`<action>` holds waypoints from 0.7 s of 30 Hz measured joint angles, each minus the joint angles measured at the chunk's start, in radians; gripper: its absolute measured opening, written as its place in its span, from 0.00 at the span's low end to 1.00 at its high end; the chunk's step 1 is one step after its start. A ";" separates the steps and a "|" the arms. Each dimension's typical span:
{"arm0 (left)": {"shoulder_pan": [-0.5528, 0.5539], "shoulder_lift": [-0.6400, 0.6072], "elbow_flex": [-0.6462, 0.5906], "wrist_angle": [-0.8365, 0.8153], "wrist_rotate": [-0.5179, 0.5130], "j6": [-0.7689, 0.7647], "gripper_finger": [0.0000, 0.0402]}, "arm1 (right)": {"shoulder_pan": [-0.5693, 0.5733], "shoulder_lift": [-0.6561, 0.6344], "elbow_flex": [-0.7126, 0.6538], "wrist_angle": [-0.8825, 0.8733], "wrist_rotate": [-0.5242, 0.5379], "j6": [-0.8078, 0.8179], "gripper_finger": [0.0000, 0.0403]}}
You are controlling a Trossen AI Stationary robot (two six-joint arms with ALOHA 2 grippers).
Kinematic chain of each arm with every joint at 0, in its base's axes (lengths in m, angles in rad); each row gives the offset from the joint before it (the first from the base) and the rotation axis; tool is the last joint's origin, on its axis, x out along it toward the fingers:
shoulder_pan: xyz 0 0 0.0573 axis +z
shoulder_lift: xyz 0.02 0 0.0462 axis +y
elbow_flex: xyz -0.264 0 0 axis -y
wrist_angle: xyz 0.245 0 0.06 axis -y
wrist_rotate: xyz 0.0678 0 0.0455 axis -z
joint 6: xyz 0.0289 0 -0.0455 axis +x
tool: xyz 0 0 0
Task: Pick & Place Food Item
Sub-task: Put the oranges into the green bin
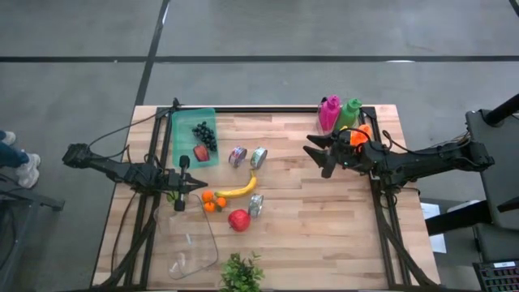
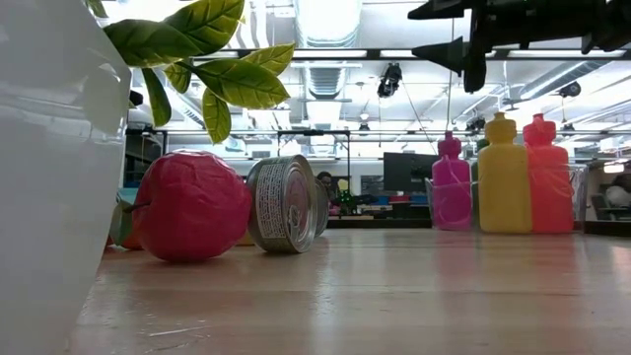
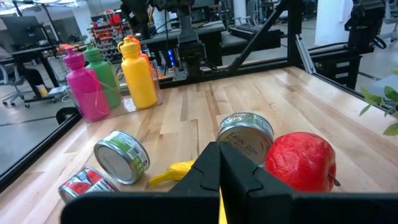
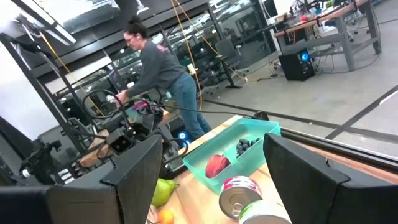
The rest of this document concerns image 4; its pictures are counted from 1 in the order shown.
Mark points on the red label tin can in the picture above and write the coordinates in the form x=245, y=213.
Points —
x=237, y=194

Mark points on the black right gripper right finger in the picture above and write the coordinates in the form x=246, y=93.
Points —
x=326, y=199

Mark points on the dark red apple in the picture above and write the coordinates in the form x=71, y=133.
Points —
x=217, y=166

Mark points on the black computer with blue light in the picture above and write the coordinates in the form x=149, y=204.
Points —
x=293, y=67

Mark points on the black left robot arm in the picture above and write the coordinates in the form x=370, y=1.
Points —
x=102, y=124

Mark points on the grey office chair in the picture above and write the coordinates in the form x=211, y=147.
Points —
x=227, y=51

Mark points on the small orange tangerine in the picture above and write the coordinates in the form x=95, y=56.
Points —
x=165, y=217

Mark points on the wooden top workbench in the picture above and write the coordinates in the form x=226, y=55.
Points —
x=342, y=28

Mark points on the dark grape bunch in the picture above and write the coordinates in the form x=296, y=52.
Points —
x=245, y=145

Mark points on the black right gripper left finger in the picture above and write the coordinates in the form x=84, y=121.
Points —
x=93, y=202

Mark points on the teal plastic bin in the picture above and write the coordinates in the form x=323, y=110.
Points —
x=217, y=143

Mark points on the green pear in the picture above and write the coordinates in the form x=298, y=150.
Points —
x=161, y=193

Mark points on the person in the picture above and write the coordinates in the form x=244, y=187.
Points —
x=158, y=68

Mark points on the white green label tin can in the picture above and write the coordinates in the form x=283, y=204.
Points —
x=264, y=214

